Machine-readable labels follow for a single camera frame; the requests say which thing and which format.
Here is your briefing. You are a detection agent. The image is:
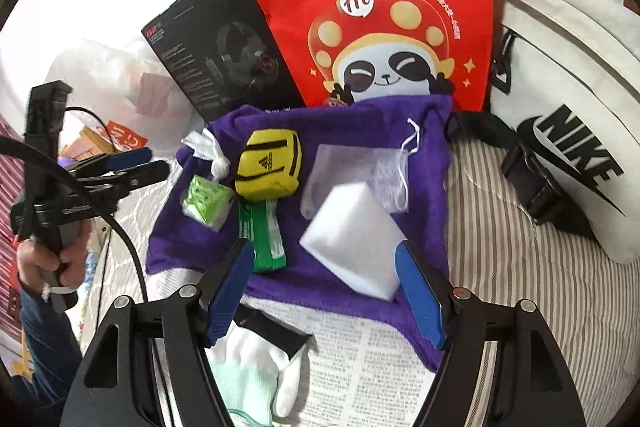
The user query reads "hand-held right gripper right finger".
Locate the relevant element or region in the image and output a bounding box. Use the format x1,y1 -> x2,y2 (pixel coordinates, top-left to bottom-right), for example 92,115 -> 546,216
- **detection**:
394,241 -> 586,427

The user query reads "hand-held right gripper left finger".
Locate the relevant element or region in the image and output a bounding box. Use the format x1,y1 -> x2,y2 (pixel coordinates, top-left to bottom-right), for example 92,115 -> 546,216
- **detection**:
65,238 -> 256,427

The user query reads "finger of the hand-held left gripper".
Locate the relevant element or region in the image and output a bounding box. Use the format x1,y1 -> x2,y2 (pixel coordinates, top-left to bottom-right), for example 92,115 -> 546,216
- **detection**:
65,147 -> 153,176
77,159 -> 172,204

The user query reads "green wet wipe packet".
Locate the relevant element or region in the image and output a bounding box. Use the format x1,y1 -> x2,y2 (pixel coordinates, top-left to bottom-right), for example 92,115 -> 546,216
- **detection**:
237,199 -> 289,273

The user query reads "green tissue pack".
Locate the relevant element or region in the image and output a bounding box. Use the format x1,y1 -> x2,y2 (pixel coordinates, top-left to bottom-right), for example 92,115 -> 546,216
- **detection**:
181,174 -> 236,233

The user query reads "white sponge block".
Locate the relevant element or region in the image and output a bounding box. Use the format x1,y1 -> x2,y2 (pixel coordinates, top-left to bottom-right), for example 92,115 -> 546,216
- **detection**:
299,184 -> 409,303

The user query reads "white mesh drawstring pouch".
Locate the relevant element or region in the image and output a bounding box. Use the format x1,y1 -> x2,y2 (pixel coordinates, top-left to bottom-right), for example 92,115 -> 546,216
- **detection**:
372,119 -> 421,214

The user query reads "yellow mini duffel bag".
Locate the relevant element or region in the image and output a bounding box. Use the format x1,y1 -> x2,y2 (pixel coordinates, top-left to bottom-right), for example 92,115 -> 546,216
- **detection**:
234,129 -> 305,199

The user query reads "clear plastic bag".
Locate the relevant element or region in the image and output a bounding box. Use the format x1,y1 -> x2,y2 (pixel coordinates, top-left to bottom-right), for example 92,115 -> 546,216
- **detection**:
300,144 -> 391,221

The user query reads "person's left forearm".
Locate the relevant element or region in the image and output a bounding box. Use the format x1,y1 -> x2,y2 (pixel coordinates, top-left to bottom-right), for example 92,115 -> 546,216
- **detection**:
10,284 -> 85,410

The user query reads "person's left hand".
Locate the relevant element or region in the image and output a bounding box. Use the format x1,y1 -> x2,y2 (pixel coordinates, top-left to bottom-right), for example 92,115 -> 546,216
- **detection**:
16,224 -> 94,304

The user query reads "red striped cloth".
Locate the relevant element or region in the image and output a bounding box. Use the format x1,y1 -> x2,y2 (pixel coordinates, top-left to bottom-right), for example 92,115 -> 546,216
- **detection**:
0,114 -> 32,343

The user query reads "black wrist band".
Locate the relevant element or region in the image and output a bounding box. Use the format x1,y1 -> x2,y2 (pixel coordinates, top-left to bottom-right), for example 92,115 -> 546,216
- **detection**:
232,307 -> 314,353

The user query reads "white knotted cloth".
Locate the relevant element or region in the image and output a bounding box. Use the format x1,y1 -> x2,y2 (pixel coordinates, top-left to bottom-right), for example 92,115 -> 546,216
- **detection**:
180,131 -> 234,182

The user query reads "grey plastic shopping bag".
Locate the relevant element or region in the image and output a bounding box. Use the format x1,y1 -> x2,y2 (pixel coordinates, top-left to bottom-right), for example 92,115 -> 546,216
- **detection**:
45,37 -> 222,158

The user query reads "white glove with mint cuff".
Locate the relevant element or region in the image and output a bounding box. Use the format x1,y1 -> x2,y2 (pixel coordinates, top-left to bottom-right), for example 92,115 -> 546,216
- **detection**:
207,322 -> 307,427

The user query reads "purple towel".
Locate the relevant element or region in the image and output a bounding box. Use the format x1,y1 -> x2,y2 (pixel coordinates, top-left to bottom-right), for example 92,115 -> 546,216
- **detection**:
145,94 -> 454,373

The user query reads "grey striped bed quilt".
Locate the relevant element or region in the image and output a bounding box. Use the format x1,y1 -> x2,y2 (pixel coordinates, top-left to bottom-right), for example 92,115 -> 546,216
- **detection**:
80,137 -> 640,427

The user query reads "newspaper sheet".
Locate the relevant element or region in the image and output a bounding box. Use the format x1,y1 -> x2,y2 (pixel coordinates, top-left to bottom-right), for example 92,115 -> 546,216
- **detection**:
240,292 -> 442,427

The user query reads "black headset box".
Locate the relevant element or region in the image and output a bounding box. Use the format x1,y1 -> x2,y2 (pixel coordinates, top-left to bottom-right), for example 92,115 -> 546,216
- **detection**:
141,0 -> 307,124

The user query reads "white waist bag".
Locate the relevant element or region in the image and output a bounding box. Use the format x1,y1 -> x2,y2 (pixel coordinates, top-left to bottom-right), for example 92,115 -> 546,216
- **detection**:
446,0 -> 640,266

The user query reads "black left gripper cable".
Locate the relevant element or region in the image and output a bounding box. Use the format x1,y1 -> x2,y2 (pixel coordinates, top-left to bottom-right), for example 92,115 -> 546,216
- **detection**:
0,136 -> 151,308

